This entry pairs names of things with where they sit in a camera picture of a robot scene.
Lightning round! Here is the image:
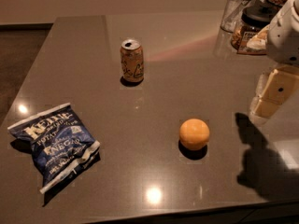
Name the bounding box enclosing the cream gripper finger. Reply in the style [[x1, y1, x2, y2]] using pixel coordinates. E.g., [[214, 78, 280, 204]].
[[250, 64, 299, 119]]

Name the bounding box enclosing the clear glass cup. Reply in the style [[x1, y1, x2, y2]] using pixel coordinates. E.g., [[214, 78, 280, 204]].
[[221, 0, 255, 33]]

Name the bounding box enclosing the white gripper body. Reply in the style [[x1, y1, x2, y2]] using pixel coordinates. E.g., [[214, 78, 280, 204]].
[[266, 0, 299, 65]]

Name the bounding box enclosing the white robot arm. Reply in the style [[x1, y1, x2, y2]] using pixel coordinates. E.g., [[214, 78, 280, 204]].
[[247, 0, 299, 119]]

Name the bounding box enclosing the orange fruit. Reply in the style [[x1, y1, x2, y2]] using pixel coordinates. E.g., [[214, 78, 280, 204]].
[[179, 119, 210, 151]]

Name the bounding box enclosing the black-lidded glass jar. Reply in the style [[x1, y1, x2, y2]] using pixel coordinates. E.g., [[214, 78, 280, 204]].
[[231, 1, 277, 55]]

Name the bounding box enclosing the blue potato chip bag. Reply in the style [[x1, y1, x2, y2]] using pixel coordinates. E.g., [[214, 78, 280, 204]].
[[7, 103, 100, 194]]

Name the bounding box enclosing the orange soda can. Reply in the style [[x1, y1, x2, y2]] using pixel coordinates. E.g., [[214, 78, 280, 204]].
[[121, 38, 144, 83]]

